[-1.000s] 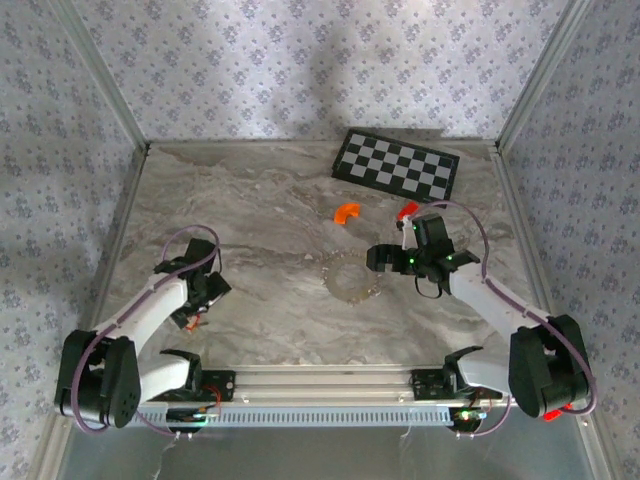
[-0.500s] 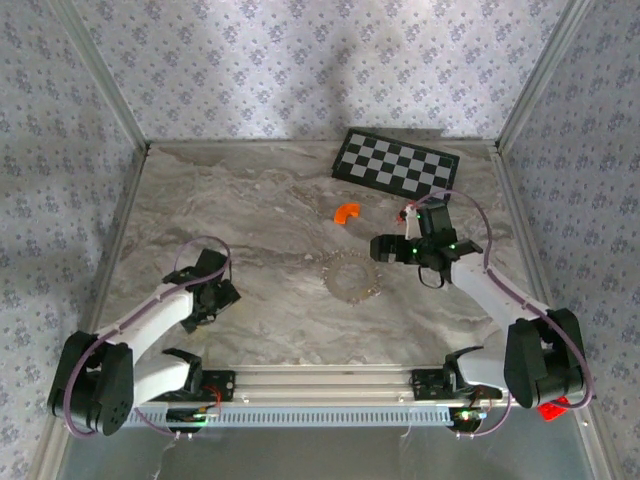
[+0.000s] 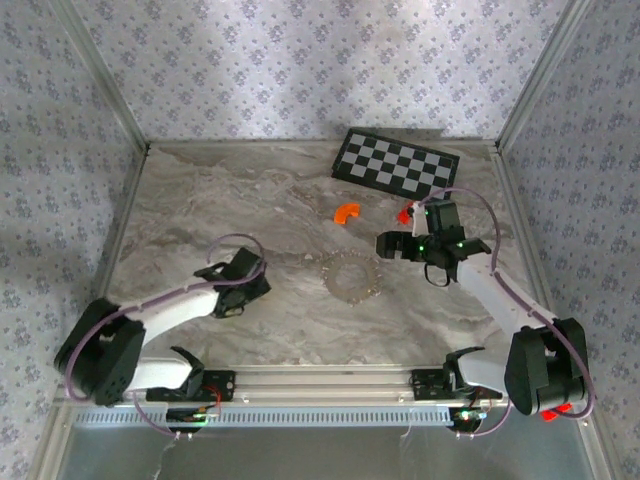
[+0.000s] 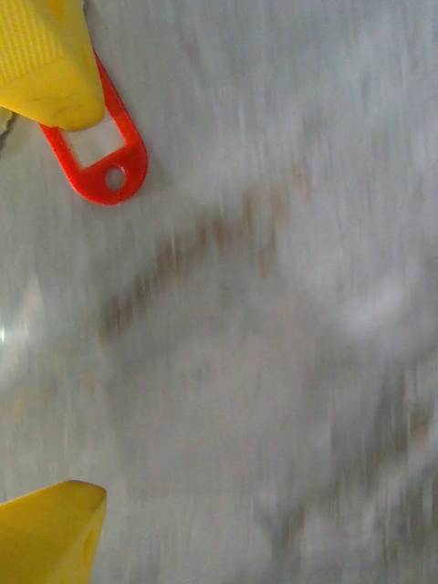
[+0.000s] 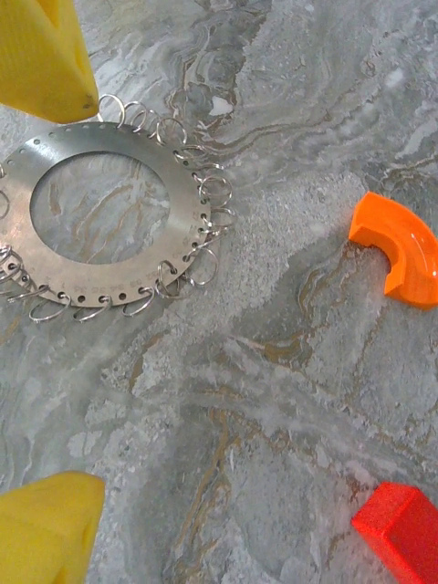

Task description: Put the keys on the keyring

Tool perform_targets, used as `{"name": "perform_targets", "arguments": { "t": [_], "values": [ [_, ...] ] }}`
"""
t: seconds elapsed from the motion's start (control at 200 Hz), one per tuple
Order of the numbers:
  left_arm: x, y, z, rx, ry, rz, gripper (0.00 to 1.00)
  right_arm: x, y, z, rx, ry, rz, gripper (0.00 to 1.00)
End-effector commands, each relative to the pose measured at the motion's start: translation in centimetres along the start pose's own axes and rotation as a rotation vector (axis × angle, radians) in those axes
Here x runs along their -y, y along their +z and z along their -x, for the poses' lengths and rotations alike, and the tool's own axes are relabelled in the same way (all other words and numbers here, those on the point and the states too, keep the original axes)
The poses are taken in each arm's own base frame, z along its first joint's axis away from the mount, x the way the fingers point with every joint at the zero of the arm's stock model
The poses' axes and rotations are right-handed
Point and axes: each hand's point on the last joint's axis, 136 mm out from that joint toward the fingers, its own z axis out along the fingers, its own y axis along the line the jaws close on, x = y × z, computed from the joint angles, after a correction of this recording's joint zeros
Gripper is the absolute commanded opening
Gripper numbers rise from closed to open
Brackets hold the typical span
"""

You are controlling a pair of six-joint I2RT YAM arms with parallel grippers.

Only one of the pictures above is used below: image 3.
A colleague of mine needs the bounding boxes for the red toy brick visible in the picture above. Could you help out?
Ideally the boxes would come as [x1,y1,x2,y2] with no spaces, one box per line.
[541,403,573,424]

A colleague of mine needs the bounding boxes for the aluminium frame post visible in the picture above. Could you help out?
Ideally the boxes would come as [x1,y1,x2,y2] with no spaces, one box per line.
[496,0,595,151]
[49,0,151,151]

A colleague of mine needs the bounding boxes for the grey slotted cable duct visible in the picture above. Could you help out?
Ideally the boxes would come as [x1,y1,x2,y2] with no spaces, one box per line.
[74,405,452,429]

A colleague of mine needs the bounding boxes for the grey metal panel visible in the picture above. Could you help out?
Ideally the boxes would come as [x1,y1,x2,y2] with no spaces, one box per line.
[59,427,599,480]

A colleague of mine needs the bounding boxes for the aluminium table side rail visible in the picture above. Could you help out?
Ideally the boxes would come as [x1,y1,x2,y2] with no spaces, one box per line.
[492,147,556,321]
[92,144,152,301]

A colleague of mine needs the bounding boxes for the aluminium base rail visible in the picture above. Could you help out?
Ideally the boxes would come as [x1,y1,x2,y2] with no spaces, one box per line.
[119,363,511,407]

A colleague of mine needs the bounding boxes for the black grey checkerboard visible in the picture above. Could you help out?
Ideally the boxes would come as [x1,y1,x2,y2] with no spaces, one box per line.
[330,128,461,201]

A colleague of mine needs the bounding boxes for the orange curved plastic block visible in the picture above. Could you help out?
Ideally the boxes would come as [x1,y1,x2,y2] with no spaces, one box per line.
[333,203,362,225]

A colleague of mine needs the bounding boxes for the small circuit board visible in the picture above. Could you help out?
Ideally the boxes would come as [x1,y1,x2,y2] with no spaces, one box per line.
[451,407,489,432]
[166,407,222,427]

